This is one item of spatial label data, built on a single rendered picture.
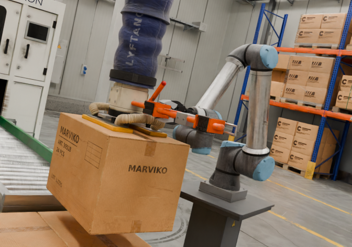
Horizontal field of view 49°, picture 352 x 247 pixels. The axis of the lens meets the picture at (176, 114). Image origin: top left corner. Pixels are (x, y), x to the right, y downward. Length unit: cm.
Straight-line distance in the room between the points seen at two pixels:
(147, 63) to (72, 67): 980
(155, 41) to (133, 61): 14
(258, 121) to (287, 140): 794
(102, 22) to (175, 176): 1033
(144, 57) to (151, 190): 60
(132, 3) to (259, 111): 86
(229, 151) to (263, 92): 42
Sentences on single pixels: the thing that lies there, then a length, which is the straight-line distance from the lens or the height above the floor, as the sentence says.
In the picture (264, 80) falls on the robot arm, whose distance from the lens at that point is 208.
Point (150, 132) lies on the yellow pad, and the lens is 179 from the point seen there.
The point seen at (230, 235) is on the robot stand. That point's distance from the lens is 242.
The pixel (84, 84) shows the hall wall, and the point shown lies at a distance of 1173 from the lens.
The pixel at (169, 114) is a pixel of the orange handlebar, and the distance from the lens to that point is 156.
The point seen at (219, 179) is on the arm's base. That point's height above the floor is 85.
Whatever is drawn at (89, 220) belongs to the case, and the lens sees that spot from 164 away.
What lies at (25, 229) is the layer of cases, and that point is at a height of 54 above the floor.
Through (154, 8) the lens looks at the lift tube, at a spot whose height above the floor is 164.
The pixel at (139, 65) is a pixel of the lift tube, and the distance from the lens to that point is 179.
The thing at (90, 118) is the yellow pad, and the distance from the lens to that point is 190.
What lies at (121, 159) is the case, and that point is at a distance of 158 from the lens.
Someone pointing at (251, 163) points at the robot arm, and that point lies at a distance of 218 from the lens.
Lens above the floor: 130
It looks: 3 degrees down
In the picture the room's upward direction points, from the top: 13 degrees clockwise
